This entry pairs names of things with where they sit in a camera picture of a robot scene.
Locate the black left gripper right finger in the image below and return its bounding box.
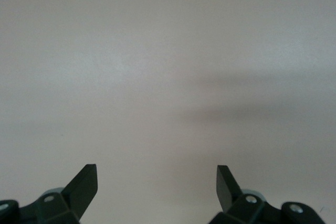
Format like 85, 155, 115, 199
208, 165, 283, 224

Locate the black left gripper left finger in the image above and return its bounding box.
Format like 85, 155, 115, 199
19, 164, 98, 224

